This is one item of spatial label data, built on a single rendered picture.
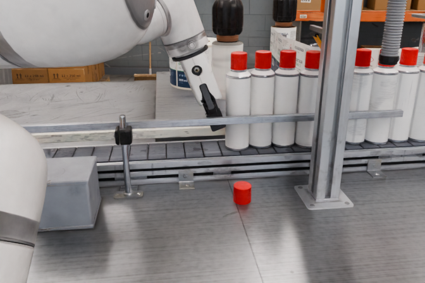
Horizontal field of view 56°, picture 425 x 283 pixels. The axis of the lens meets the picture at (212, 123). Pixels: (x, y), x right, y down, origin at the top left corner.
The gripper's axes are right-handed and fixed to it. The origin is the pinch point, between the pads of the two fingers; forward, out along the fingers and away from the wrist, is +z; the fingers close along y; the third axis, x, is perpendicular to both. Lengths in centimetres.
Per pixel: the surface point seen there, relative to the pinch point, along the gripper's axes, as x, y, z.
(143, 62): 61, 462, 62
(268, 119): -9.9, -4.4, 2.4
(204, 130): 3.1, 3.2, 2.5
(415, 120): -41.2, -1.7, 16.6
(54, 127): 29.2, -4.4, -12.2
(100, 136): 24.2, 3.2, -4.8
